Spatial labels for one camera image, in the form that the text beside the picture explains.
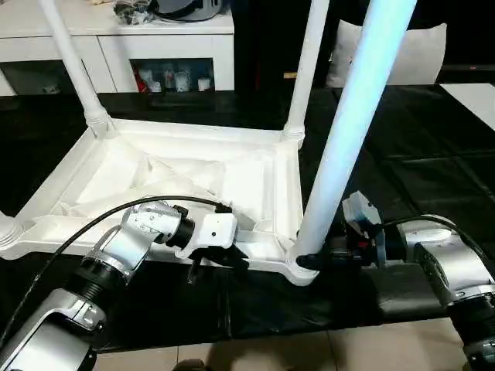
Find white plastic table leg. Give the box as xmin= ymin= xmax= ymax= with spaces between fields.
xmin=284 ymin=0 xmax=330 ymax=143
xmin=38 ymin=0 xmax=116 ymax=139
xmin=0 ymin=212 xmax=23 ymax=253
xmin=295 ymin=0 xmax=419 ymax=268

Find black padded mat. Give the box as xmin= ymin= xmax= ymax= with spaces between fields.
xmin=0 ymin=83 xmax=495 ymax=355

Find small red item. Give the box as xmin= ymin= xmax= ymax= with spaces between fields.
xmin=134 ymin=67 xmax=150 ymax=93

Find white flat board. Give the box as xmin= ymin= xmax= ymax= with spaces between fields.
xmin=440 ymin=82 xmax=495 ymax=132

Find grey pillow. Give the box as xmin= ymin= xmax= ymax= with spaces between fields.
xmin=324 ymin=19 xmax=449 ymax=88

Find black cabinet with yellow label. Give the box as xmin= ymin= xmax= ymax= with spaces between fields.
xmin=231 ymin=0 xmax=341 ymax=90

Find white cabinet with glass doors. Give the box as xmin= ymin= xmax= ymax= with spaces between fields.
xmin=0 ymin=0 xmax=236 ymax=97

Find dark round object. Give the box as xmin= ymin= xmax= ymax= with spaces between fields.
xmin=152 ymin=0 xmax=233 ymax=22

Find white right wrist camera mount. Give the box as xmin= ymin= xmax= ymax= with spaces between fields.
xmin=342 ymin=190 xmax=387 ymax=267

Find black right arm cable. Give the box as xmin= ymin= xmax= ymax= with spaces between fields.
xmin=374 ymin=214 xmax=495 ymax=283

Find black tangled straps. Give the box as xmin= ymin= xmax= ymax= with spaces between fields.
xmin=113 ymin=2 xmax=155 ymax=27

